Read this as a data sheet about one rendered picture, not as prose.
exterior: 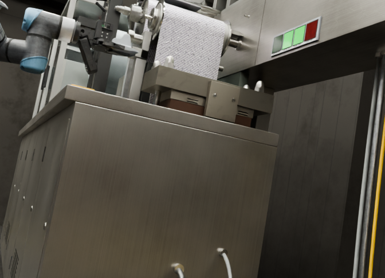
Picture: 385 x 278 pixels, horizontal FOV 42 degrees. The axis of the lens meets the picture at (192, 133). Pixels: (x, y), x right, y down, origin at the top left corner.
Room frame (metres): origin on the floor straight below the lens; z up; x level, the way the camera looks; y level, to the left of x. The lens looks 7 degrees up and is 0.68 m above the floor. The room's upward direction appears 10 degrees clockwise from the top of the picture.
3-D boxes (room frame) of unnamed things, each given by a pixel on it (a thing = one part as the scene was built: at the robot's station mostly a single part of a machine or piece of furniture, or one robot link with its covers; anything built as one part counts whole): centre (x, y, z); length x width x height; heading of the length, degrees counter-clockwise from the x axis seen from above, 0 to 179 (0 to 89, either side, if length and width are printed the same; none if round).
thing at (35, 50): (1.51, 0.53, 1.01); 0.11 x 0.08 x 0.11; 80
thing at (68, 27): (1.53, 0.45, 1.11); 0.08 x 0.05 x 0.08; 21
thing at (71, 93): (2.59, 0.49, 0.88); 2.52 x 0.66 x 0.04; 21
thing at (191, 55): (1.68, 0.06, 1.11); 0.23 x 0.01 x 0.18; 111
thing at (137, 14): (1.92, 0.30, 1.34); 0.06 x 0.06 x 0.06; 21
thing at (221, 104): (1.51, -0.07, 0.97); 0.10 x 0.03 x 0.11; 111
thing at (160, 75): (1.59, -0.03, 1.00); 0.40 x 0.16 x 0.06; 111
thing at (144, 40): (1.72, 0.24, 1.05); 0.06 x 0.05 x 0.31; 111
